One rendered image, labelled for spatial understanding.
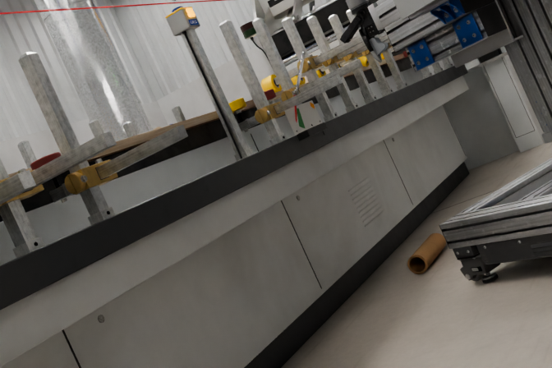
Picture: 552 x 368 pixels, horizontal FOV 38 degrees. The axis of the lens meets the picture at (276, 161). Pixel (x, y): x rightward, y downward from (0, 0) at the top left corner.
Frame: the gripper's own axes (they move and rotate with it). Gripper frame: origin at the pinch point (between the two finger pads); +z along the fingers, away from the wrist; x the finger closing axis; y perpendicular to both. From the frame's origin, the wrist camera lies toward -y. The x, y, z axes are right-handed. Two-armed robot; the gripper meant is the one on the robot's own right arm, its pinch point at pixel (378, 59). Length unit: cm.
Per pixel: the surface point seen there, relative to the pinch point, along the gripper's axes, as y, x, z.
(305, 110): -33.2, -3.9, 5.2
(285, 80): -34.5, -5.7, -8.3
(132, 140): -52, -84, -6
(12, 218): -35, -156, 4
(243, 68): -35.5, -30.6, -16.5
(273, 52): -34.2, -5.6, -19.4
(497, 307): 21, -57, 83
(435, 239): -22, 35, 76
